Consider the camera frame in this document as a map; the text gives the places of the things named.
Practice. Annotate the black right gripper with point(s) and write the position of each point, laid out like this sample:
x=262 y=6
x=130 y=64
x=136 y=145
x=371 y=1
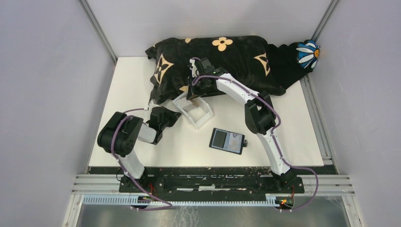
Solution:
x=192 y=92

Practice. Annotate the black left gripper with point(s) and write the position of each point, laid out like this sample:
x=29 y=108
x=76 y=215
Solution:
x=173 y=115

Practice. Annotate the white plastic card tray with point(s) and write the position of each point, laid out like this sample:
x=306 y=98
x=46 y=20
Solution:
x=198 y=116

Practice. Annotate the black leather card holder wallet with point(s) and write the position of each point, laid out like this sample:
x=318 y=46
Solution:
x=235 y=142

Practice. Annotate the black credit card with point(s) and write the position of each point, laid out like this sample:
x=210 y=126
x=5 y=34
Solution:
x=219 y=138

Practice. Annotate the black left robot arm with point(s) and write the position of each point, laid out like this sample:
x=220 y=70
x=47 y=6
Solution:
x=120 y=134

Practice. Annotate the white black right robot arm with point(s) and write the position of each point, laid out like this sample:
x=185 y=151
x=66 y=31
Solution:
x=260 y=117

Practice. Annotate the black cloth with daisy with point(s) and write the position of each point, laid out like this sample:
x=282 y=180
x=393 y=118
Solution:
x=290 y=63

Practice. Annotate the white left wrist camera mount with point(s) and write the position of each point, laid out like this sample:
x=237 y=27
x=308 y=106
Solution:
x=152 y=104

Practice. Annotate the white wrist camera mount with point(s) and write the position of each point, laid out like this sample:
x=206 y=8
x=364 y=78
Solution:
x=193 y=66
x=152 y=104

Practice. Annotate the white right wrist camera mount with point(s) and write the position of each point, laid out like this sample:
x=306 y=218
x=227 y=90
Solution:
x=193 y=66

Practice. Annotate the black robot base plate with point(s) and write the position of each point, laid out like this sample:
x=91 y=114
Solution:
x=248 y=176

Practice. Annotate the aluminium frame rail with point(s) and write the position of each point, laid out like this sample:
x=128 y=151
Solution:
x=324 y=185

